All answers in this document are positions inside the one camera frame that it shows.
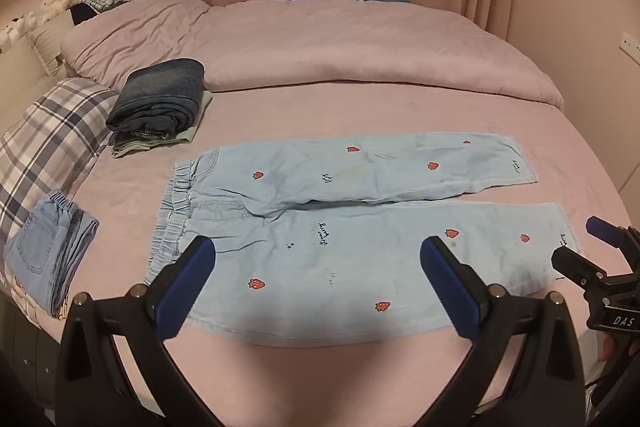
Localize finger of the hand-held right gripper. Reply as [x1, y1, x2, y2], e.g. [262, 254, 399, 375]
[586, 216, 640, 260]
[551, 247, 610, 294]

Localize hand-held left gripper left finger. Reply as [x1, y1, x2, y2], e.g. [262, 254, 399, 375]
[54, 235, 236, 427]

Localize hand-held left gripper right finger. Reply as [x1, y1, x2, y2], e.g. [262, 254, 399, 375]
[419, 235, 586, 427]

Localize light blue strawberry pants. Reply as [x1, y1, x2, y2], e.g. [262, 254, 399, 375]
[144, 133, 583, 349]

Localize person's right hand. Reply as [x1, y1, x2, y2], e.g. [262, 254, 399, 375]
[600, 334, 619, 363]

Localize folded light blue jeans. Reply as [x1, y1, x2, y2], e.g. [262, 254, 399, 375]
[4, 189, 100, 319]

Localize folded pale green garment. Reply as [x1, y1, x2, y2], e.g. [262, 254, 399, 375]
[111, 91, 213, 158]

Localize pink bed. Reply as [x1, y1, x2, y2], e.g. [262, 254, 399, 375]
[30, 92, 633, 413]

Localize dark nightstand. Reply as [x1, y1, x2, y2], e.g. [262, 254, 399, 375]
[0, 297, 66, 408]

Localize folded dark blue jeans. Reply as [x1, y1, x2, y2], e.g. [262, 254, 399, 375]
[106, 58, 207, 142]

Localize plaid pillow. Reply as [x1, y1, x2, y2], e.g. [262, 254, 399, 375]
[0, 78, 118, 308]

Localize pink duvet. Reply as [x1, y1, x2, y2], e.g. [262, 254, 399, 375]
[60, 0, 565, 110]

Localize cream pillow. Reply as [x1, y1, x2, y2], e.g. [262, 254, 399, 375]
[27, 9, 76, 80]

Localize white wall socket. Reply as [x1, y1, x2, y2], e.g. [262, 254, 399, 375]
[619, 32, 640, 64]

